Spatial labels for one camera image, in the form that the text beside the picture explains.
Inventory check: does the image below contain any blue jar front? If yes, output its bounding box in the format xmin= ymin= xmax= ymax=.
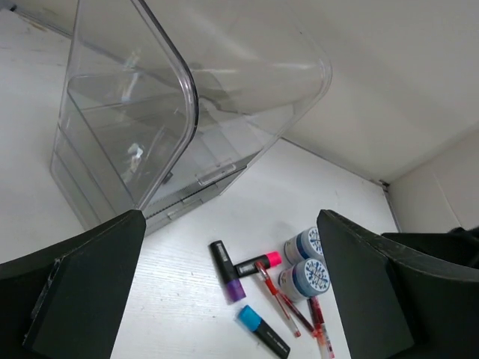
xmin=278 ymin=259 xmax=331 ymax=302

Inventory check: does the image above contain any clear plastic organizer box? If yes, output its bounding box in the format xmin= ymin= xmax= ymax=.
xmin=51 ymin=1 xmax=332 ymax=232

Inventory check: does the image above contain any purple cap highlighter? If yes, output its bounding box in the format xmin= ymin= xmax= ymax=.
xmin=210 ymin=240 xmax=246 ymax=302

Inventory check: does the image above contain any red pen with clip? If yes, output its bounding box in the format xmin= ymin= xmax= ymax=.
xmin=308 ymin=297 xmax=335 ymax=359

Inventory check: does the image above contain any aluminium rail right side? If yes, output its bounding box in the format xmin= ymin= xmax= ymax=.
xmin=379 ymin=180 xmax=402 ymax=233

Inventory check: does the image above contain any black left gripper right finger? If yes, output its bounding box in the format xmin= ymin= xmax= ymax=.
xmin=317 ymin=209 xmax=478 ymax=358

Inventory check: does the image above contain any blue jar back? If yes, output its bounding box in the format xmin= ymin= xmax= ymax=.
xmin=284 ymin=227 xmax=325 ymax=265

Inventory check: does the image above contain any blue jar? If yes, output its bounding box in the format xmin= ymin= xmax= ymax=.
xmin=278 ymin=259 xmax=331 ymax=302
xmin=284 ymin=227 xmax=325 ymax=265

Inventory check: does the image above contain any pink cap highlighter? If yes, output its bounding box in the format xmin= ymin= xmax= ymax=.
xmin=234 ymin=251 xmax=282 ymax=278

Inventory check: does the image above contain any blue cap highlighter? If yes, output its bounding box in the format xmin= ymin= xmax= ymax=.
xmin=237 ymin=305 xmax=290 ymax=359

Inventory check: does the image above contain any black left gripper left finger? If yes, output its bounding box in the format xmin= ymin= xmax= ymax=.
xmin=1 ymin=210 xmax=145 ymax=358

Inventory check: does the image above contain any dark red gel pen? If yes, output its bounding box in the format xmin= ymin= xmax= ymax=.
xmin=280 ymin=292 xmax=316 ymax=337

